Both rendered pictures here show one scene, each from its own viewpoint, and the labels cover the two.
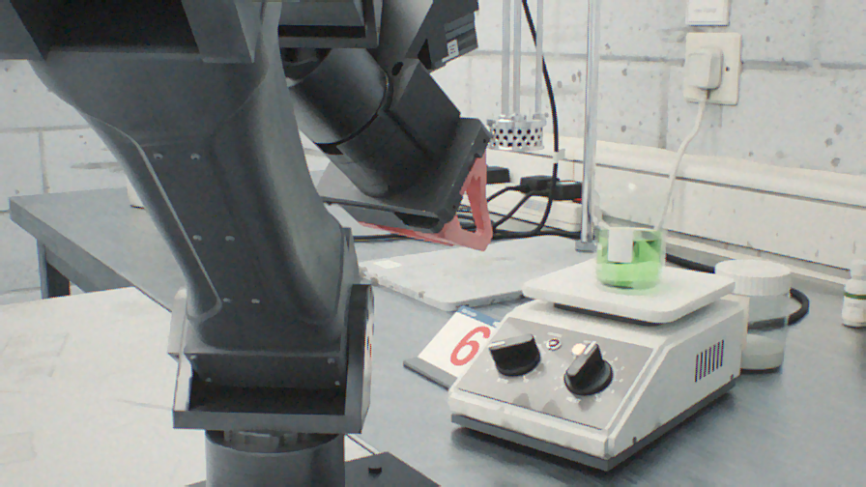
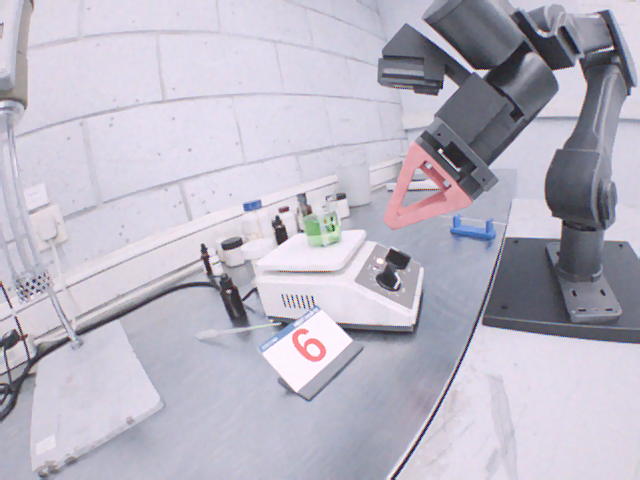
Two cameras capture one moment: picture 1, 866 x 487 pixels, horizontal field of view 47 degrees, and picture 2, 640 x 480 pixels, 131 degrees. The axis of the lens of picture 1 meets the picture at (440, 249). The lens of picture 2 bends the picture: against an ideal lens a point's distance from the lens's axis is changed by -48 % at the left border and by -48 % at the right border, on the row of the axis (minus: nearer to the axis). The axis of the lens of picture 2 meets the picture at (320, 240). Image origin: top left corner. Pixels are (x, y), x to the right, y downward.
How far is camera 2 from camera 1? 0.80 m
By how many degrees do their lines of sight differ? 98
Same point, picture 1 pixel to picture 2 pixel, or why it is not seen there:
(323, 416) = not seen: hidden behind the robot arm
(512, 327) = (362, 280)
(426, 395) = (370, 362)
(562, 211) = (21, 349)
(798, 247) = (141, 280)
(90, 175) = not seen: outside the picture
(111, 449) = (593, 445)
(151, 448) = (571, 429)
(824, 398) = not seen: hidden behind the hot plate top
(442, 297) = (146, 404)
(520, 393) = (410, 284)
